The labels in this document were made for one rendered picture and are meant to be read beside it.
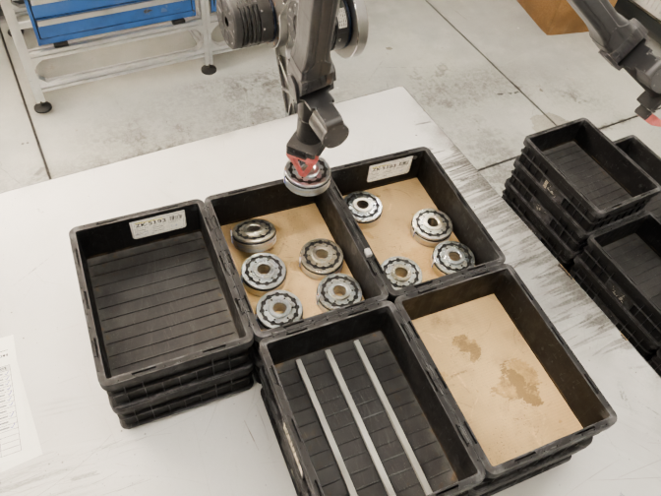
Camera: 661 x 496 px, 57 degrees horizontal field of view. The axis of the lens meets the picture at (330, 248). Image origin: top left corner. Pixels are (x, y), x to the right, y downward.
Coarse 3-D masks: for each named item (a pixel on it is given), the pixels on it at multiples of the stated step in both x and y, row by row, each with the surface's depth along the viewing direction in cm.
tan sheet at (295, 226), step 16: (304, 208) 156; (288, 224) 152; (304, 224) 152; (320, 224) 153; (288, 240) 149; (304, 240) 149; (240, 256) 145; (288, 256) 146; (240, 272) 142; (288, 272) 143; (288, 288) 140; (304, 288) 141; (256, 304) 137; (304, 304) 138
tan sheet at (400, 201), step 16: (384, 192) 162; (400, 192) 162; (416, 192) 163; (384, 208) 158; (400, 208) 159; (416, 208) 159; (432, 208) 160; (384, 224) 155; (400, 224) 155; (368, 240) 151; (384, 240) 152; (400, 240) 152; (384, 256) 148; (400, 256) 149; (416, 256) 149; (432, 272) 147
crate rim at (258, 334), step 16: (224, 192) 143; (240, 192) 144; (208, 208) 140; (336, 208) 143; (224, 240) 135; (352, 240) 138; (224, 256) 132; (240, 288) 127; (384, 288) 130; (352, 304) 127; (368, 304) 128; (256, 320) 123; (304, 320) 124; (320, 320) 124; (256, 336) 121
